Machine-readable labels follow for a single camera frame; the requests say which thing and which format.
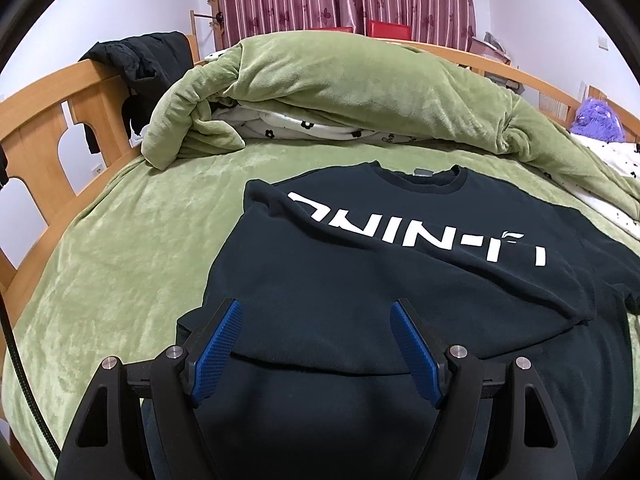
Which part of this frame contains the green duvet with floral lining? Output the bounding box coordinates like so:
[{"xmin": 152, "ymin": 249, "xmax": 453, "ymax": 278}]
[{"xmin": 141, "ymin": 30, "xmax": 640, "ymax": 238}]

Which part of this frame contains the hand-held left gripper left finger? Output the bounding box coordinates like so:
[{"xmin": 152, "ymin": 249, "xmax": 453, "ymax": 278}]
[{"xmin": 55, "ymin": 297, "xmax": 244, "ymax": 480}]

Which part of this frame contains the black braided cable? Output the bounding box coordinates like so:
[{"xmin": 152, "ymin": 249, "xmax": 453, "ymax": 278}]
[{"xmin": 0, "ymin": 290, "xmax": 63, "ymax": 461}]

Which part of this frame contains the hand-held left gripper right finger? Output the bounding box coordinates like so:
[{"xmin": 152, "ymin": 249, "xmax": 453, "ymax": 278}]
[{"xmin": 390, "ymin": 298, "xmax": 588, "ymax": 480}]

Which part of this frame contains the black printed sweatshirt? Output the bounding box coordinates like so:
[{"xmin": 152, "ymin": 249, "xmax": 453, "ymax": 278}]
[{"xmin": 140, "ymin": 160, "xmax": 640, "ymax": 480}]

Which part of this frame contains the wooden bed frame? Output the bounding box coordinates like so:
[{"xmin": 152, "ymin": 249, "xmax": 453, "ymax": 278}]
[{"xmin": 0, "ymin": 34, "xmax": 640, "ymax": 346}]

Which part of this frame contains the white radiator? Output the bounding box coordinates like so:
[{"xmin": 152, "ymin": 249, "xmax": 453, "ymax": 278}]
[{"xmin": 537, "ymin": 92, "xmax": 571, "ymax": 121}]

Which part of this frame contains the black jacket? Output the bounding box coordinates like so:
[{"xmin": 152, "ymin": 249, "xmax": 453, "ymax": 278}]
[{"xmin": 79, "ymin": 31, "xmax": 193, "ymax": 156}]

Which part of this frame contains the purple plush toy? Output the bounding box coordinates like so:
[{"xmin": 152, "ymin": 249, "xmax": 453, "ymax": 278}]
[{"xmin": 571, "ymin": 99, "xmax": 626, "ymax": 143}]

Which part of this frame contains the pink storage box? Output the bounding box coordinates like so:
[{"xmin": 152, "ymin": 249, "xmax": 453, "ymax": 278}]
[{"xmin": 470, "ymin": 32, "xmax": 512, "ymax": 64}]

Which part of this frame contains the green plush bed sheet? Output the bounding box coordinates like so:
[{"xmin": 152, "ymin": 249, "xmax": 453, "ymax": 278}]
[{"xmin": 0, "ymin": 137, "xmax": 640, "ymax": 480}]

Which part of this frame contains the wooden coat rack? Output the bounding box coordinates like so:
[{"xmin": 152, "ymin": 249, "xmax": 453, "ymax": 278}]
[{"xmin": 189, "ymin": 0, "xmax": 226, "ymax": 61}]

